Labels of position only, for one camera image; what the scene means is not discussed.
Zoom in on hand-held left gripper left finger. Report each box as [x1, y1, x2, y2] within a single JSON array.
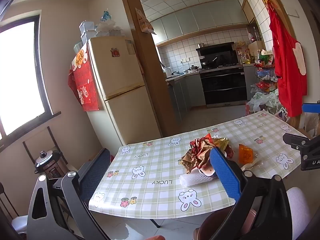
[[26, 148, 112, 240]]

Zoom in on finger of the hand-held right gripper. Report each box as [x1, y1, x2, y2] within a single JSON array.
[[283, 132, 320, 155], [302, 102, 320, 113]]

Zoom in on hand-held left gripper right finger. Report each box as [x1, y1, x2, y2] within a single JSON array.
[[209, 146, 294, 240]]

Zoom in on white bubble wrap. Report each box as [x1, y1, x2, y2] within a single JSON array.
[[179, 172, 220, 187]]

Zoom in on brown plastic trash bin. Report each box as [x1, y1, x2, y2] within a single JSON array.
[[200, 209, 257, 240]]

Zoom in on clear plastic container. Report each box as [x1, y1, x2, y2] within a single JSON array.
[[240, 161, 264, 174]]

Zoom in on orange snack packet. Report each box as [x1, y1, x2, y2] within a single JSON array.
[[238, 144, 254, 165]]

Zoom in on yellow red snack wrapper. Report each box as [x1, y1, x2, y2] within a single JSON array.
[[212, 135, 234, 158]]

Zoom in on gold crumpled wrapper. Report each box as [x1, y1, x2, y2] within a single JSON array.
[[181, 140, 213, 174]]

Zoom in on red foil wrapper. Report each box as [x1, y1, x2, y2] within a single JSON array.
[[189, 134, 213, 155]]

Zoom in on red apron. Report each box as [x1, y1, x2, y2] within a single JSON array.
[[266, 1, 308, 117]]

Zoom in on electric pressure cooker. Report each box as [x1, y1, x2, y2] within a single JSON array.
[[34, 150, 66, 179]]

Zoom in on pile of plastic bags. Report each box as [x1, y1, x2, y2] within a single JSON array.
[[246, 91, 282, 113]]

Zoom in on person's right leg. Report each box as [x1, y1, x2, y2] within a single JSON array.
[[286, 187, 312, 240]]

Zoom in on person's leg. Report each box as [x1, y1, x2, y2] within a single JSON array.
[[286, 187, 312, 240], [11, 215, 28, 234]]

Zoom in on checked bunny print tablecloth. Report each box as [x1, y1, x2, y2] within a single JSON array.
[[89, 110, 309, 219]]

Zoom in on group of condiment bottles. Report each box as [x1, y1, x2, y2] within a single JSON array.
[[237, 47, 258, 64]]

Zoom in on red printed hanging cloth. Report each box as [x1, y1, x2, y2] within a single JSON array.
[[68, 46, 100, 112]]

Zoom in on black stove oven unit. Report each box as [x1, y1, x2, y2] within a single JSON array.
[[199, 65, 248, 105]]

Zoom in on grey lower kitchen cabinets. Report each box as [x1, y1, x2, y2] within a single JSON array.
[[165, 72, 204, 123]]

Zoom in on grey kitchen cabinets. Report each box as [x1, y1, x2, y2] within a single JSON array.
[[165, 72, 204, 123], [150, 1, 249, 44]]

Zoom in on person's left leg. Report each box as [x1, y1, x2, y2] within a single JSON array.
[[11, 215, 28, 234]]

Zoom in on beige refrigerator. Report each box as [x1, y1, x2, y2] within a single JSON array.
[[86, 36, 162, 147]]

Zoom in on black range hood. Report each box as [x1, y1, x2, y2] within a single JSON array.
[[196, 42, 238, 68]]

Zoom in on dark framed window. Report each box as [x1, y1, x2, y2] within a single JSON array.
[[0, 15, 62, 150]]

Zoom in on white storage boxes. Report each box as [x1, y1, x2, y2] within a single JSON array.
[[79, 21, 97, 43]]

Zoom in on grey upper kitchen cabinets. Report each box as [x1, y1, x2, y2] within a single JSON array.
[[150, 1, 249, 44]]

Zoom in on hanging paper calendar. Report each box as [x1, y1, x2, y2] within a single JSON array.
[[135, 7, 157, 34]]

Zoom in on wire storage rack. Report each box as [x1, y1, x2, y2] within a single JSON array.
[[251, 50, 279, 110]]

